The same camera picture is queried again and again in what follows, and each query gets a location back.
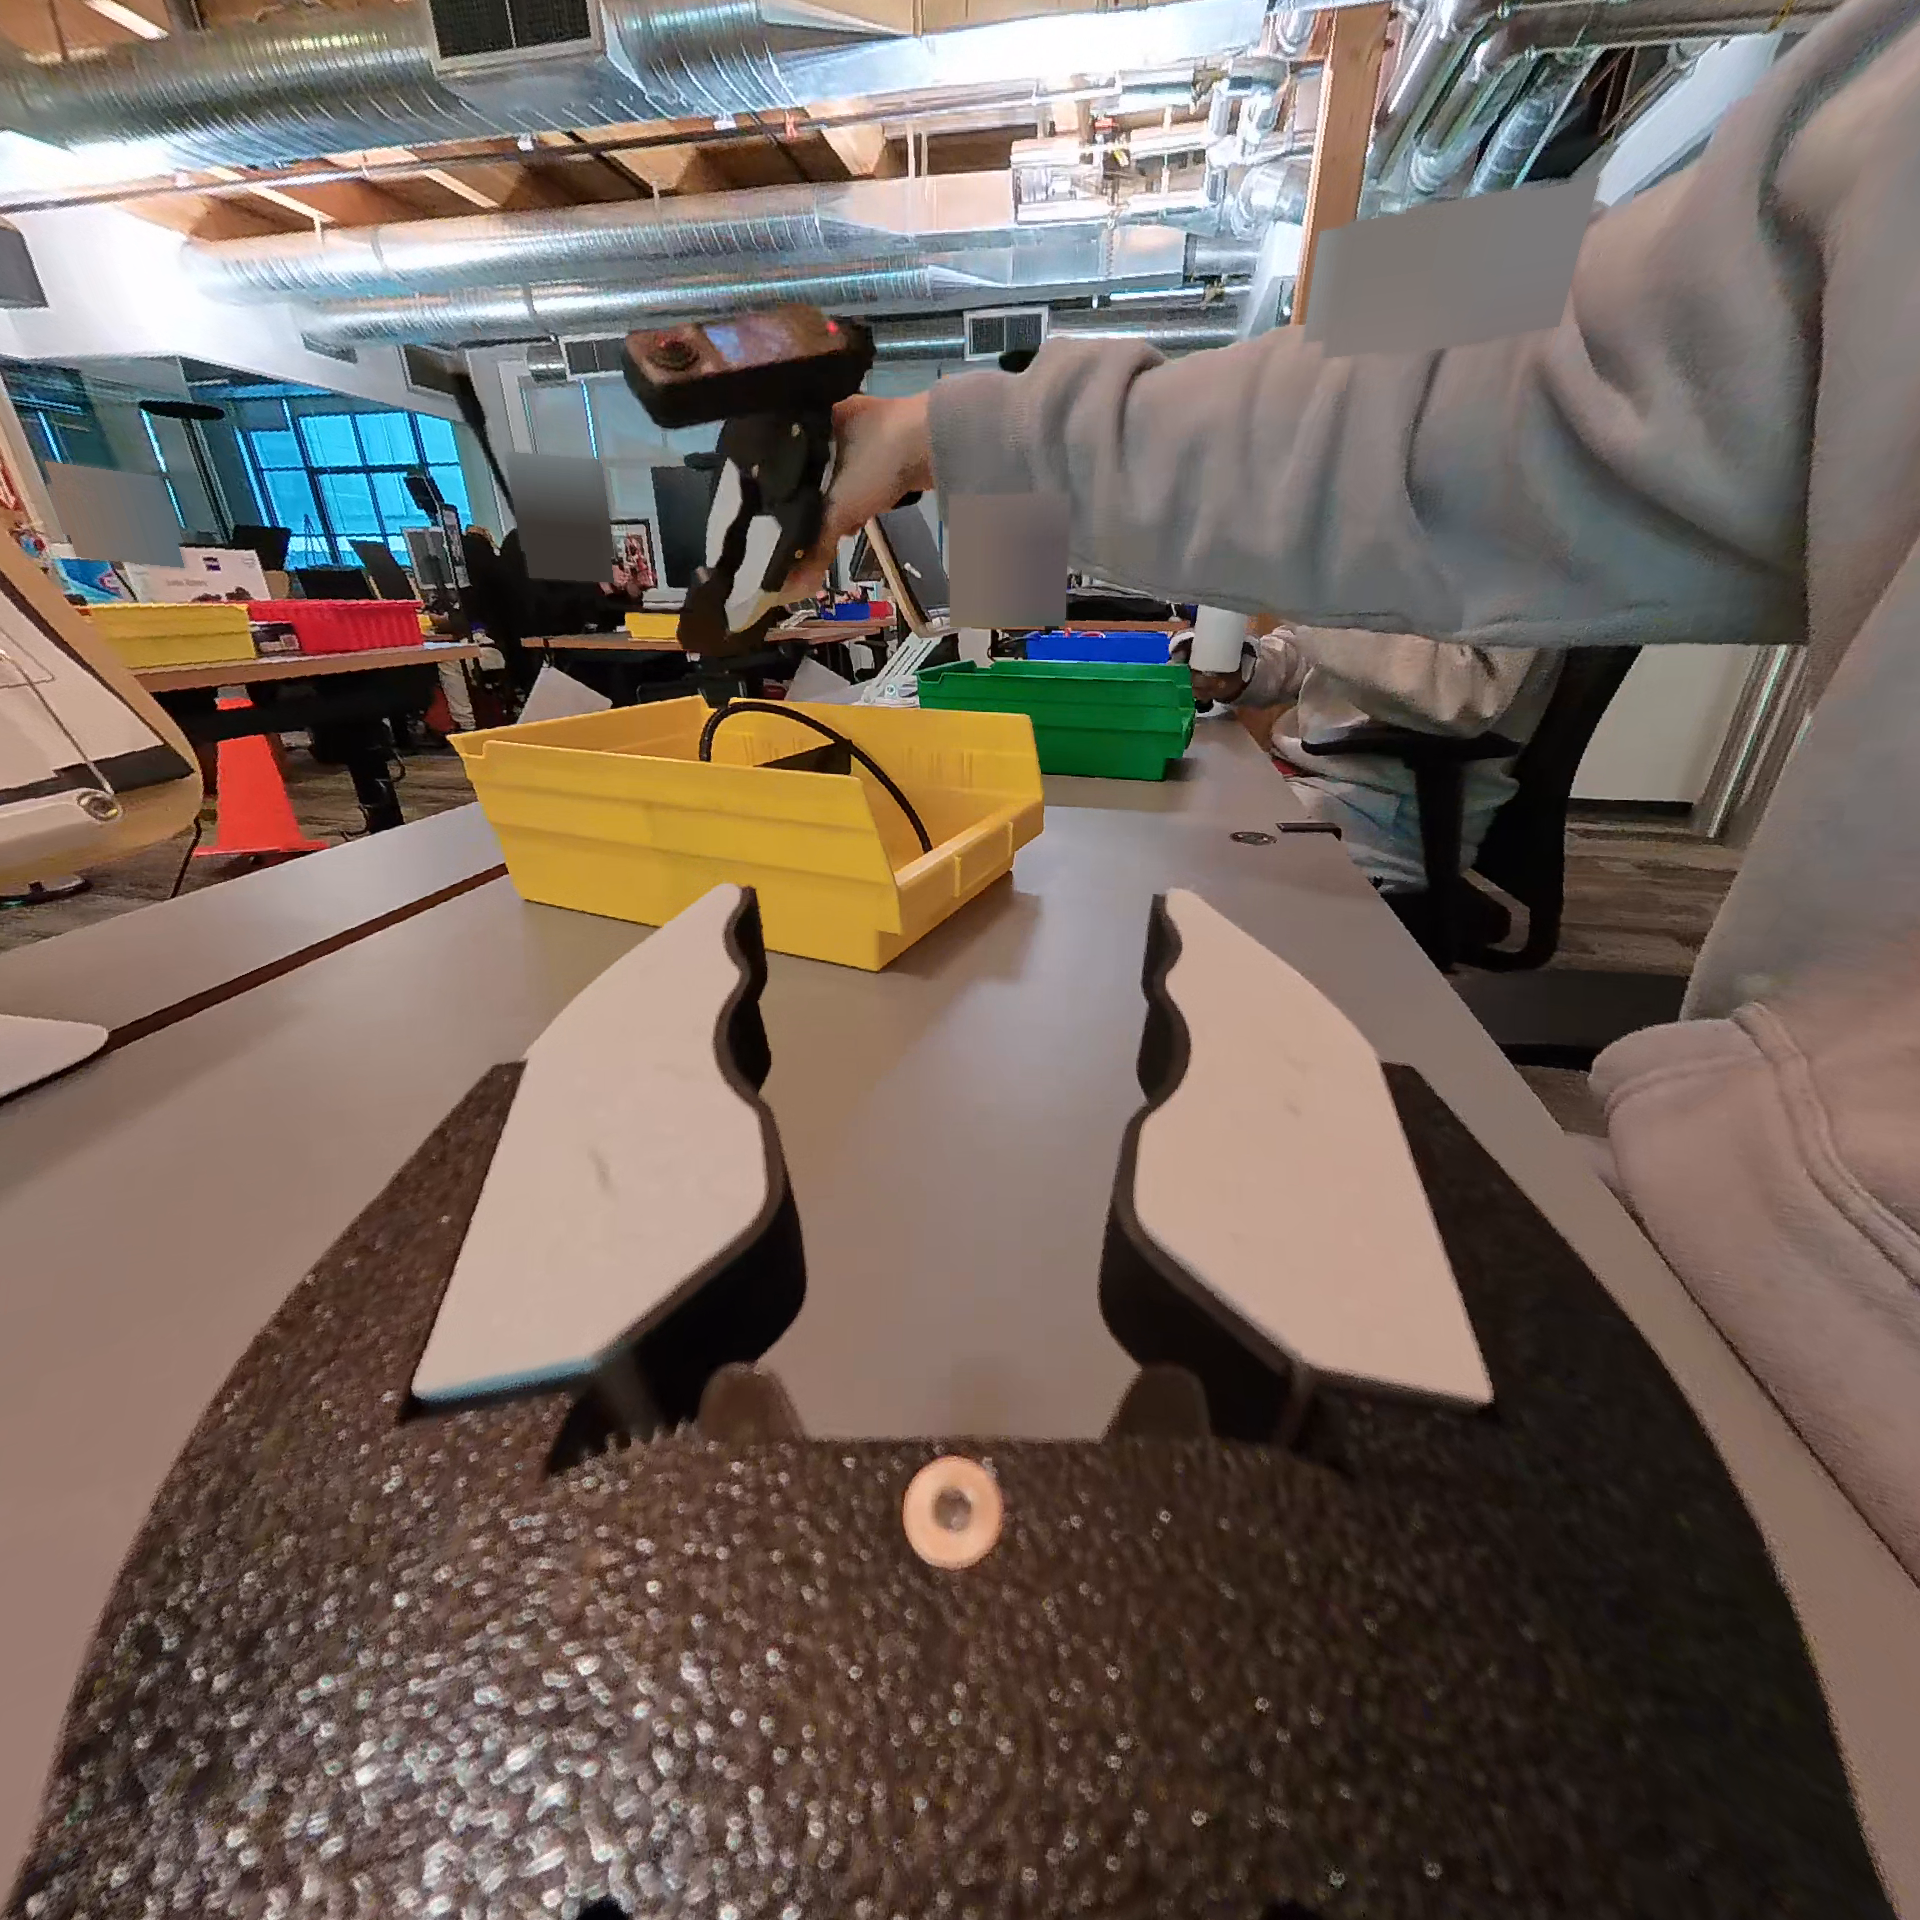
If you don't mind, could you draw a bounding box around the black office chair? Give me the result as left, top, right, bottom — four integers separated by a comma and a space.
1349, 646, 1651, 977

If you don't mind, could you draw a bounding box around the silver ventilation duct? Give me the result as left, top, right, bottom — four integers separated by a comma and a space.
187, 187, 1246, 301
0, 0, 1277, 137

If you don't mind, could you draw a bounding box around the black braided usb cable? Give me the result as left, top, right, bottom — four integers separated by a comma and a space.
696, 647, 934, 861

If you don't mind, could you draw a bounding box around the red plastic bin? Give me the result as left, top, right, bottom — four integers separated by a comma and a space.
247, 597, 425, 655

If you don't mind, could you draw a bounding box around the person's grey hoodie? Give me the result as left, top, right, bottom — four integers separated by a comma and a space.
1586, 0, 1920, 1584

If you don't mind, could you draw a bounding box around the orange traffic cone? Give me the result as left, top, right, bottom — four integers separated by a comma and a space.
196, 693, 327, 861

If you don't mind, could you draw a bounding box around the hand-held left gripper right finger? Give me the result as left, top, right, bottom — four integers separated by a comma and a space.
1099, 889, 1495, 1412

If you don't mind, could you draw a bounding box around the person's right forearm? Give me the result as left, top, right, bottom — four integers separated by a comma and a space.
924, 226, 1817, 649

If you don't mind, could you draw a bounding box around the wooden work table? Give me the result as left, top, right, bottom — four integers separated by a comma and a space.
130, 644, 486, 844

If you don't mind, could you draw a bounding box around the person's right hand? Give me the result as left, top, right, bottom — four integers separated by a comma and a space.
783, 389, 943, 602

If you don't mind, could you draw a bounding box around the blue lit window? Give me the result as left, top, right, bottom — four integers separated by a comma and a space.
241, 408, 470, 571

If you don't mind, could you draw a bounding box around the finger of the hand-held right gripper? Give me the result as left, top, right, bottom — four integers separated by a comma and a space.
674, 459, 755, 654
729, 510, 827, 644

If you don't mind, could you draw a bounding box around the wooden display board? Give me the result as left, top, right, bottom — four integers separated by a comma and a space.
0, 530, 205, 904

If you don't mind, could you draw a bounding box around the green plastic bin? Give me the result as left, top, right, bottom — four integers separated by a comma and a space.
916, 658, 1198, 782

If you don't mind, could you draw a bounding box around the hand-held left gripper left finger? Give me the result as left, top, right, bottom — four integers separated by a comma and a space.
409, 881, 812, 1405

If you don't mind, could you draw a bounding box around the dark tilted display board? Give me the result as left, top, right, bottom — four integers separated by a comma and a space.
861, 502, 957, 639

